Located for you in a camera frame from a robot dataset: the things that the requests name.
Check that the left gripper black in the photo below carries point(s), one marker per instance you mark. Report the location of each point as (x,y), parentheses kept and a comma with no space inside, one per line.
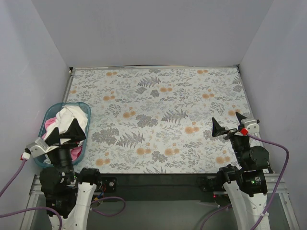
(63,144)

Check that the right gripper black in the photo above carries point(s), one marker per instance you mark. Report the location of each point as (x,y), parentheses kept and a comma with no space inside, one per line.
(232,133)

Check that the white t shirt robot print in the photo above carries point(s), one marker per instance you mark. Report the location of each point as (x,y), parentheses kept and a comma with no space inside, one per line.
(65,116)

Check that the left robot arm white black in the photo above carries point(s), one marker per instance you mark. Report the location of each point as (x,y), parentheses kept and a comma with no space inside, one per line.
(68,194)

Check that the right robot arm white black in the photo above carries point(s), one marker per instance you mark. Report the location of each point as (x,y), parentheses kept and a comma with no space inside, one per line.
(245,185)

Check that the pink t shirt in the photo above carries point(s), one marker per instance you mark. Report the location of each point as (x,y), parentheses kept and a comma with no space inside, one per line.
(50,124)

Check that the teal plastic basket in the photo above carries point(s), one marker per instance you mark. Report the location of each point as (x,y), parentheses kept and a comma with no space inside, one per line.
(44,161)

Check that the floral table cloth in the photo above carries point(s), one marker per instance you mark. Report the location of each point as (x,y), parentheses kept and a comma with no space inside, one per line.
(158,120)

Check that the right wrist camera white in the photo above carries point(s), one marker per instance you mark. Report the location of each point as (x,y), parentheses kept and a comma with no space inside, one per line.
(249,126)

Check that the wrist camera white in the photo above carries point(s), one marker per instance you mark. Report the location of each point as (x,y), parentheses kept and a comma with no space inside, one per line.
(249,126)
(37,148)

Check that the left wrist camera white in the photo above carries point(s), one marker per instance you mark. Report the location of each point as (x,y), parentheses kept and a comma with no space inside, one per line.
(37,148)

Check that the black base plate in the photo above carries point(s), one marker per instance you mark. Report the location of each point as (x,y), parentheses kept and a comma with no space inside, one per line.
(163,187)

